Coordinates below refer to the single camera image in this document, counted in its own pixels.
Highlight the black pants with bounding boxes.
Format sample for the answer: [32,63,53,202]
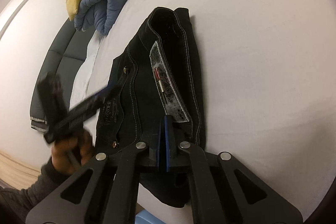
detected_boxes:
[94,7,207,209]

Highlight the person's left hand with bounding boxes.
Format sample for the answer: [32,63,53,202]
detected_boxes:
[51,129,97,175]

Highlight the bed with white sheet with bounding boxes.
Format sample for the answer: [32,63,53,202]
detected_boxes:
[69,0,336,224]

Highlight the grey padded headboard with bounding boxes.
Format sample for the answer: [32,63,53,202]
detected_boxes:
[29,21,95,133]

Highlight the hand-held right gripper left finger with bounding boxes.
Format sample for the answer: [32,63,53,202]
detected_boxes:
[25,119,165,224]

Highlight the rolled blue duvet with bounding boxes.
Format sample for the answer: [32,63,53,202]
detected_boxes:
[74,0,137,36]

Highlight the white folded sheet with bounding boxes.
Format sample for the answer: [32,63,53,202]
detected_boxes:
[69,29,106,109]

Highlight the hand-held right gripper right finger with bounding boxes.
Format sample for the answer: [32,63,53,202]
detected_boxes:
[164,115,305,224]

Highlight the person's left forearm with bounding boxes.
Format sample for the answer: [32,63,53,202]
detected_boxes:
[0,158,77,224]

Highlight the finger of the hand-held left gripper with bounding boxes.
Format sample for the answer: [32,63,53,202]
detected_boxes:
[43,84,122,145]

